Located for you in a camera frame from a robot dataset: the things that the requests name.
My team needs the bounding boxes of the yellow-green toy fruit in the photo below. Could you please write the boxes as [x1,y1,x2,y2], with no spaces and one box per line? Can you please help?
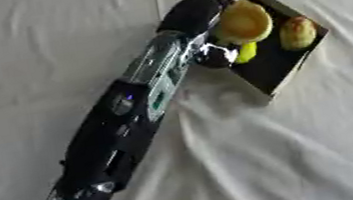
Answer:
[229,39,262,66]

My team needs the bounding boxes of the cardboard box with black inside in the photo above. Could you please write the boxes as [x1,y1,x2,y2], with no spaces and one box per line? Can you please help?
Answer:
[215,0,339,104]

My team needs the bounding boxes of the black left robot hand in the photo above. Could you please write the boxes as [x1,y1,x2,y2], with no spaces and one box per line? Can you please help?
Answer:
[150,0,248,78]

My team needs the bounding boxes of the oval orange toy bread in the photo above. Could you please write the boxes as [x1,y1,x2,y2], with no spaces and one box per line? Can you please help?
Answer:
[275,12,321,54]

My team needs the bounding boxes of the round yellow-orange toy bread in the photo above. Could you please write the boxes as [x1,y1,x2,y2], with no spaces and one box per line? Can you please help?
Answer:
[209,0,277,49]

